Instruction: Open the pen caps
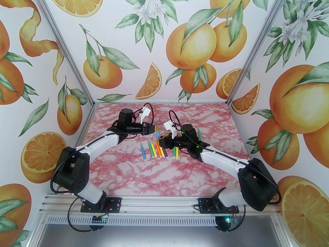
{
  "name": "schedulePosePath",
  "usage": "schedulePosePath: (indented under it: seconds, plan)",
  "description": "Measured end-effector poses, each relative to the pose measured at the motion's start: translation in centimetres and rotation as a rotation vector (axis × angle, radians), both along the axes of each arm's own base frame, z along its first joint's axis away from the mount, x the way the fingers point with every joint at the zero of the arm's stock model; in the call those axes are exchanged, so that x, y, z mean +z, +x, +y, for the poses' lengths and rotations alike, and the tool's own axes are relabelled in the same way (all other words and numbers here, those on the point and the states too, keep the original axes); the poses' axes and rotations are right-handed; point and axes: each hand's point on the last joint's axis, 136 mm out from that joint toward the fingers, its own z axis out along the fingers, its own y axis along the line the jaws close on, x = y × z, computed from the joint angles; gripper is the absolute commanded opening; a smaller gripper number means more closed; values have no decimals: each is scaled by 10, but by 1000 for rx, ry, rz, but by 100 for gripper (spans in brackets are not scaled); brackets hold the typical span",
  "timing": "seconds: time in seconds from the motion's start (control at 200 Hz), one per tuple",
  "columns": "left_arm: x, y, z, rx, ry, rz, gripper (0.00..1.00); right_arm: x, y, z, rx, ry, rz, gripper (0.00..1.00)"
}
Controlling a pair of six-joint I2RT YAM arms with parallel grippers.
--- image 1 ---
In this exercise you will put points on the orange marker pen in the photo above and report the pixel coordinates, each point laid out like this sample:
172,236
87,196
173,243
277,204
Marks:
158,150

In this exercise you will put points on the yellow marker pen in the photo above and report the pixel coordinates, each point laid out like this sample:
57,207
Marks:
162,152
153,151
178,155

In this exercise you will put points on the green marker pen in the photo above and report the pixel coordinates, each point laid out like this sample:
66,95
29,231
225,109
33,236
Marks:
151,149
199,135
175,153

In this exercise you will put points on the purple marker pen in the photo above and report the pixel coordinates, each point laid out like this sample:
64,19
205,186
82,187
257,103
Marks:
165,154

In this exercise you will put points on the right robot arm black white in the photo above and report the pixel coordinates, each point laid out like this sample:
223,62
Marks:
254,181

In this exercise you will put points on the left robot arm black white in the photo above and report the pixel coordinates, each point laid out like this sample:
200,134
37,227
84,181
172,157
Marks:
72,168

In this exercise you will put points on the aluminium mounting rails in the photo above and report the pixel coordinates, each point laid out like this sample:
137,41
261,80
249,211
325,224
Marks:
159,204

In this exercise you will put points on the perforated metal strip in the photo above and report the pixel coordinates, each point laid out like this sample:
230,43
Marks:
159,220

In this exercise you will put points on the small circuit board green light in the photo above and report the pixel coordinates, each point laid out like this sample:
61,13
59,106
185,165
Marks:
232,220

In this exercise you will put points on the small blue circuit board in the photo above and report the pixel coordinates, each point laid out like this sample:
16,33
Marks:
100,219

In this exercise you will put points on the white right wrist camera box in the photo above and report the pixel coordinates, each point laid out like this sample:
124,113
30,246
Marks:
170,127

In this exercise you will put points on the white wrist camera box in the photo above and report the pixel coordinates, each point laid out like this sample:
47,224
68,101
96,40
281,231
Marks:
170,127
144,113

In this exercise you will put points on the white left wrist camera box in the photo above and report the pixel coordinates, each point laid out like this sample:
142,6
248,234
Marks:
144,113

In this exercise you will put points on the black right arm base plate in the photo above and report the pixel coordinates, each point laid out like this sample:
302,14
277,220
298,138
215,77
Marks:
205,206

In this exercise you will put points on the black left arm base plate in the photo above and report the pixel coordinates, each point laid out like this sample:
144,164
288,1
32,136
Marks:
114,204

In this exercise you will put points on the black round mount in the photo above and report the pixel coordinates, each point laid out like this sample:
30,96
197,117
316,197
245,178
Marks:
222,226

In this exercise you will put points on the aluminium frame post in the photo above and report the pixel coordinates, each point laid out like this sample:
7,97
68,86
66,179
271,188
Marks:
65,45
256,45

